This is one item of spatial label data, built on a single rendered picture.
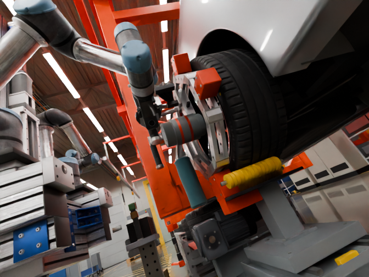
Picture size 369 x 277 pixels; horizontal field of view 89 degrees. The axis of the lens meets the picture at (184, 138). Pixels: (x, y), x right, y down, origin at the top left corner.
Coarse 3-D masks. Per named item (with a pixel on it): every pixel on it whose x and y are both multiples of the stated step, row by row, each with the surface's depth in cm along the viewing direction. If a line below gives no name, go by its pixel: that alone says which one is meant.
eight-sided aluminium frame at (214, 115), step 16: (176, 80) 97; (192, 80) 79; (176, 112) 119; (208, 112) 72; (208, 128) 75; (224, 128) 75; (192, 144) 123; (224, 144) 77; (192, 160) 117; (224, 160) 79; (208, 176) 95
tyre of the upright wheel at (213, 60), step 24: (240, 48) 88; (240, 72) 75; (264, 72) 75; (240, 96) 71; (264, 96) 72; (240, 120) 70; (264, 120) 72; (240, 144) 73; (264, 144) 76; (240, 168) 80
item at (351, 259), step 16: (368, 240) 58; (336, 256) 65; (352, 256) 55; (368, 256) 55; (256, 272) 78; (272, 272) 74; (288, 272) 64; (304, 272) 59; (320, 272) 54; (336, 272) 53; (352, 272) 53; (368, 272) 53
